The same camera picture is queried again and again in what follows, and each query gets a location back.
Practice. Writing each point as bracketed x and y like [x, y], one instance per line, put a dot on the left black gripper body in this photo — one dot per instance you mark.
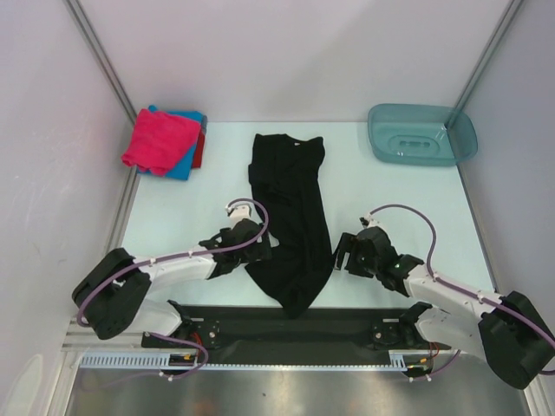
[259, 251]

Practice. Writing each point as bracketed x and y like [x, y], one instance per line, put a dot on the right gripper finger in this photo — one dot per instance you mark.
[339, 262]
[344, 245]

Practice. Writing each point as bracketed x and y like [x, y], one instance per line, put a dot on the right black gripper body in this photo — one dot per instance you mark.
[359, 263]

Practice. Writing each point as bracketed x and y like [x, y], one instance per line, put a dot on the black t shirt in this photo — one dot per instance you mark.
[283, 175]

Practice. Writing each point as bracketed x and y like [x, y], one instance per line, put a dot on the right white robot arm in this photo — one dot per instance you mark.
[506, 332]

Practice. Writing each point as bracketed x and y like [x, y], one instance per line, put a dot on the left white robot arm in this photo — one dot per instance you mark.
[114, 298]

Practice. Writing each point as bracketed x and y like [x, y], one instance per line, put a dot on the blue folded t shirt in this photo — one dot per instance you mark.
[183, 169]

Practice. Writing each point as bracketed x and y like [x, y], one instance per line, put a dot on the red folded t shirt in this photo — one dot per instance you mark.
[199, 150]

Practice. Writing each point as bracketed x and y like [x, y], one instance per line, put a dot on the teal plastic bin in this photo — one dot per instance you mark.
[421, 135]

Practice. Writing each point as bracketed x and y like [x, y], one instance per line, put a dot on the pink folded t shirt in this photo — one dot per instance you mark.
[160, 140]

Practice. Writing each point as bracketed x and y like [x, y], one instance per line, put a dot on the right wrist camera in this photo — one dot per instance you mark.
[369, 221]

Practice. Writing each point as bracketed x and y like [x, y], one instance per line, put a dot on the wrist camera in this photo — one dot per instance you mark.
[238, 213]
[369, 221]

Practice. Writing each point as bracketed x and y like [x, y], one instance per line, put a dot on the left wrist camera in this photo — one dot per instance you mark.
[238, 213]

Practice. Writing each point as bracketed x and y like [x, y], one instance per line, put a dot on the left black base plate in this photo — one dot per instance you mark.
[205, 333]

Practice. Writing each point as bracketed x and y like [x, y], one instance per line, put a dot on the right white cable duct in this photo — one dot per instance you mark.
[419, 359]

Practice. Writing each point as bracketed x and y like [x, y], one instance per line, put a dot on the white cable duct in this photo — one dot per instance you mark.
[419, 359]
[121, 360]

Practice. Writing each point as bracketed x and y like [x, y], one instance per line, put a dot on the left white cable duct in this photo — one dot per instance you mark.
[121, 360]

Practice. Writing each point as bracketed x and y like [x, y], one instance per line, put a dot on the right aluminium corner post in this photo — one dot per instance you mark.
[501, 29]

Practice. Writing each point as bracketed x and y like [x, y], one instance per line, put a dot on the aluminium corner post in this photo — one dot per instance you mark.
[94, 43]
[501, 29]

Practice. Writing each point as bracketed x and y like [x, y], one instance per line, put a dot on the left aluminium corner post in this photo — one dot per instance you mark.
[94, 43]

